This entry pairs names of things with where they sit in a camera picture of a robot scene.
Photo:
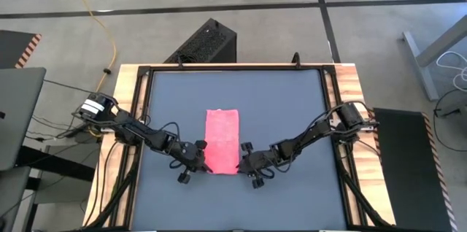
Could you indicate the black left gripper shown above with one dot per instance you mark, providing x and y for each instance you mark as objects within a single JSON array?
[{"x": 186, "y": 155}]

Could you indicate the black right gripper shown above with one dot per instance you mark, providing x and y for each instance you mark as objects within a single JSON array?
[{"x": 257, "y": 161}]

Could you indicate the pink terry towel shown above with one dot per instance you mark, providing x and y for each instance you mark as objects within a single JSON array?
[{"x": 222, "y": 137}]

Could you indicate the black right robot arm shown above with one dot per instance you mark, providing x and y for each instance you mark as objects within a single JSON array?
[{"x": 310, "y": 133}]

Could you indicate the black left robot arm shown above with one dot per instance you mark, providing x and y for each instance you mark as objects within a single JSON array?
[{"x": 138, "y": 130}]

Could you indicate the black perforated computer tower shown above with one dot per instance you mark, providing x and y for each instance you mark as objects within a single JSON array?
[{"x": 208, "y": 42}]

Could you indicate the black mat striped edge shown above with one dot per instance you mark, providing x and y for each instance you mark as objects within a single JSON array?
[
  {"x": 405, "y": 170},
  {"x": 12, "y": 47}
]

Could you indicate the black table frame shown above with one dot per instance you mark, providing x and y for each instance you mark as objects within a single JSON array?
[{"x": 237, "y": 67}]

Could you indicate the black frame clamp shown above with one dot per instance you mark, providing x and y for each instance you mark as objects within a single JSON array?
[
  {"x": 179, "y": 62},
  {"x": 297, "y": 60}
]

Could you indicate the grey desk leg frame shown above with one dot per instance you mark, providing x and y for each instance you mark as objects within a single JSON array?
[{"x": 419, "y": 71}]

